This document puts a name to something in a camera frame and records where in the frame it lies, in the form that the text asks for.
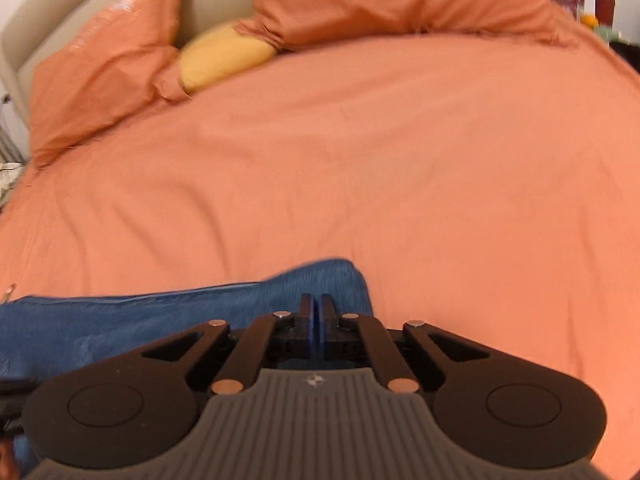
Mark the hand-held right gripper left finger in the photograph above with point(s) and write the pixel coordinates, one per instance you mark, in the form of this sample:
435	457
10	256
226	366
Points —
308	327

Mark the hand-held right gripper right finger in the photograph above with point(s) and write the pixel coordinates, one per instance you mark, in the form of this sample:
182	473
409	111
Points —
326	327

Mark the blue denim pants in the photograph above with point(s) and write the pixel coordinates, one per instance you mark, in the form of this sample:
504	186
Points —
175	320

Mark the white crumpled cloth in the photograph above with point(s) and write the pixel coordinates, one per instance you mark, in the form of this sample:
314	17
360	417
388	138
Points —
10	180

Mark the yellow cushion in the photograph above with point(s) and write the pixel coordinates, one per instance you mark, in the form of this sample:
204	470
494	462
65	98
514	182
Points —
220	57

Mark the orange pillow with flower print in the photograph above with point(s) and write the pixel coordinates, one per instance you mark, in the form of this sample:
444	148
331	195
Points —
400	0
100	70

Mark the beige padded headboard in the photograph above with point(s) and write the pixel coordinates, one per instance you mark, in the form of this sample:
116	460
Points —
210	0

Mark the orange fruit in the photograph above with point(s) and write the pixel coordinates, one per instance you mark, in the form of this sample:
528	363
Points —
588	20

